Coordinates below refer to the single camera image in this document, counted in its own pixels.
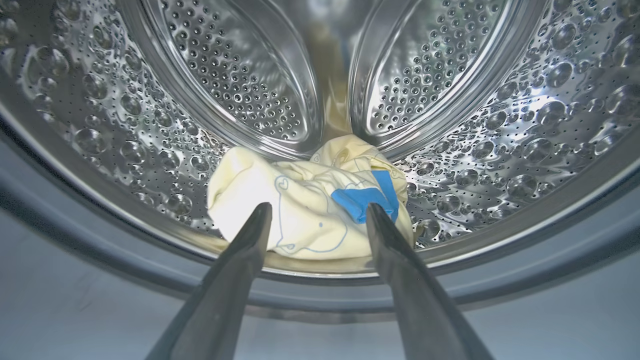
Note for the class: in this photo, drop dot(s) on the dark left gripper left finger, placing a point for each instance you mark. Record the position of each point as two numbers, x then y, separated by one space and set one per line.
225 300

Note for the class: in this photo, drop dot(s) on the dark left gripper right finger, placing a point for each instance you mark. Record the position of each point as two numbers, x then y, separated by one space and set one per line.
420 310

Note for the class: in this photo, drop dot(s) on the cream garment with blue trim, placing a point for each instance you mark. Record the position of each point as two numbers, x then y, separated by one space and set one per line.
250 200

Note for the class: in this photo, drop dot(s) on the white front-load washing machine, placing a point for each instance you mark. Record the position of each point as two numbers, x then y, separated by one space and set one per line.
75 310

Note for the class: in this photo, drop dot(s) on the steel washing machine drum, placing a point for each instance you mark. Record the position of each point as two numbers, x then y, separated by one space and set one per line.
500 125

